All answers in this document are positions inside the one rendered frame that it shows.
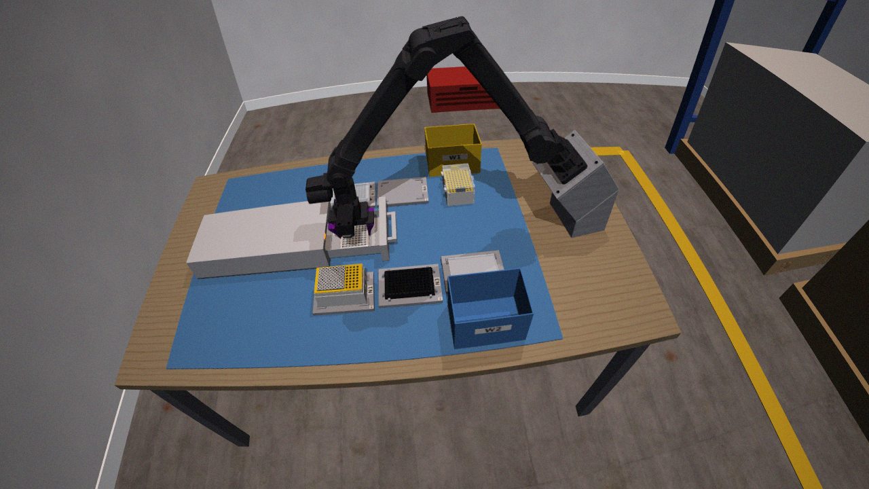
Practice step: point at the blue bench mat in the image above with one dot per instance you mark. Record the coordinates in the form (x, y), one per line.
(265, 320)

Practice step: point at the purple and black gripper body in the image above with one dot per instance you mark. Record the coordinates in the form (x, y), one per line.
(366, 218)

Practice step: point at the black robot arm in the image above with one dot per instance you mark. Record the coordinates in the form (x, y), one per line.
(426, 47)

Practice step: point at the blue open-top bin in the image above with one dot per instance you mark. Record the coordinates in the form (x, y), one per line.
(477, 298)

